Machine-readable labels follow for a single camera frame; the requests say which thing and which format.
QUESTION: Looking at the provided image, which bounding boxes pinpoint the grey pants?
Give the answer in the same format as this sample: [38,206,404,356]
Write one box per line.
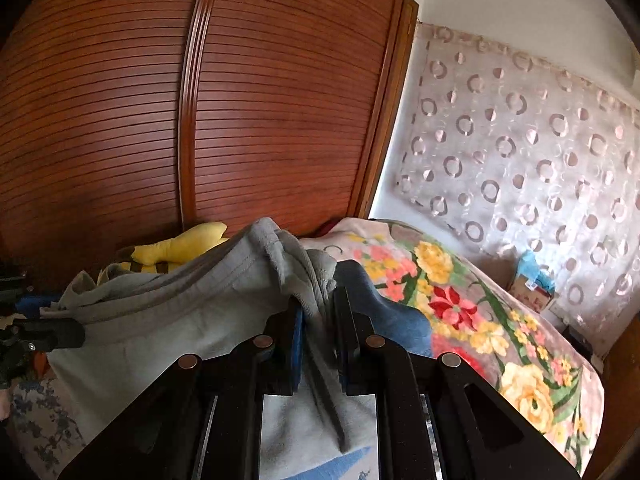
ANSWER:
[47,216,378,480]

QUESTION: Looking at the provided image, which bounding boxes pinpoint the sheer circle-patterned curtain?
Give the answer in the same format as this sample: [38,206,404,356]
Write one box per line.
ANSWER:
[392,22,640,346]

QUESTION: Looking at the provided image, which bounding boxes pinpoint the wooden slatted wardrobe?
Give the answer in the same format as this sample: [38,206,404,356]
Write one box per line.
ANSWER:
[0,0,421,291]

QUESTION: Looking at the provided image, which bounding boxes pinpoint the folded blue jeans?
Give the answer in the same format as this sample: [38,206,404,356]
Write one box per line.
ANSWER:
[332,260,435,360]

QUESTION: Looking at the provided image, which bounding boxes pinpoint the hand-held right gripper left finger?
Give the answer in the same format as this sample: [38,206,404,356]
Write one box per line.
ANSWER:
[57,296,305,480]

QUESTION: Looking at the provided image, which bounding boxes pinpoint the blue floral bed sheet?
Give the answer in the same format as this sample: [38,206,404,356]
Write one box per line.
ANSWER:
[0,350,93,480]

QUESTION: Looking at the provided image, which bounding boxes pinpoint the colourful floral blanket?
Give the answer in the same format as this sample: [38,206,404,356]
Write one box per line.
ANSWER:
[299,217,607,477]

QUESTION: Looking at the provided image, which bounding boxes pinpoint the small box with blue cloth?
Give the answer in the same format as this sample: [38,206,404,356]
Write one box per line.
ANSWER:
[509,251,557,313]

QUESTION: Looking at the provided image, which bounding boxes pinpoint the yellow plush toy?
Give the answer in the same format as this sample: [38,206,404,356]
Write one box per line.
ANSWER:
[96,221,230,286]

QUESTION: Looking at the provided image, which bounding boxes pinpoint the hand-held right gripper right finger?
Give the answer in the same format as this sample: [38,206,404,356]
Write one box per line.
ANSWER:
[332,286,581,480]

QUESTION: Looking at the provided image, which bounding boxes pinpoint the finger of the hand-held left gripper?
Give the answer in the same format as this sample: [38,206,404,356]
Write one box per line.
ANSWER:
[20,318,87,355]
[14,294,68,319]

